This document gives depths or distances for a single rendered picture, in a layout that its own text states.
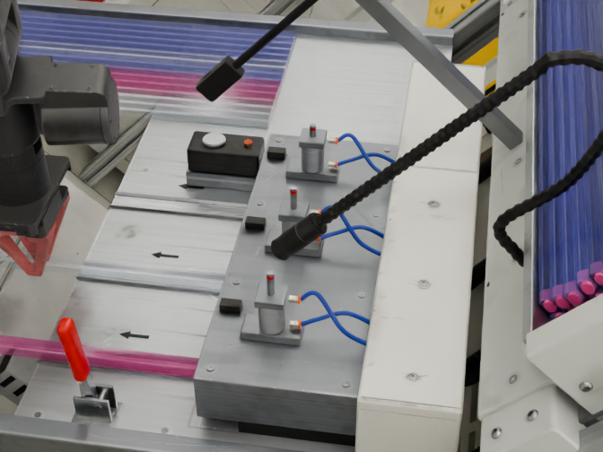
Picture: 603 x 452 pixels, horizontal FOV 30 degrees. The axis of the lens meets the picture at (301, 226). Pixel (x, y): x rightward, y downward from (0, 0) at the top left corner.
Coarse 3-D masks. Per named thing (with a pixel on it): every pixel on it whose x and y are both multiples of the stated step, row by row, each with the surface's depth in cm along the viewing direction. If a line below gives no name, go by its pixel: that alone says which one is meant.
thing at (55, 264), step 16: (0, 256) 108; (32, 256) 108; (48, 256) 108; (64, 256) 108; (48, 272) 108; (64, 272) 108; (80, 272) 107; (96, 272) 107; (112, 272) 107; (128, 272) 107; (144, 272) 107; (160, 272) 107; (176, 272) 107; (192, 272) 106; (208, 272) 106; (208, 288) 106
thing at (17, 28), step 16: (0, 0) 87; (16, 0) 92; (0, 16) 87; (16, 16) 92; (0, 32) 87; (16, 32) 92; (0, 48) 87; (16, 48) 92; (0, 64) 88; (0, 80) 90
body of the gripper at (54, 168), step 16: (0, 160) 97; (16, 160) 97; (32, 160) 98; (48, 160) 106; (64, 160) 106; (0, 176) 98; (16, 176) 98; (32, 176) 99; (48, 176) 102; (64, 176) 105; (0, 192) 99; (16, 192) 99; (32, 192) 100; (48, 192) 102; (0, 208) 100; (16, 208) 100; (32, 208) 100; (0, 224) 99; (16, 224) 99; (32, 224) 98
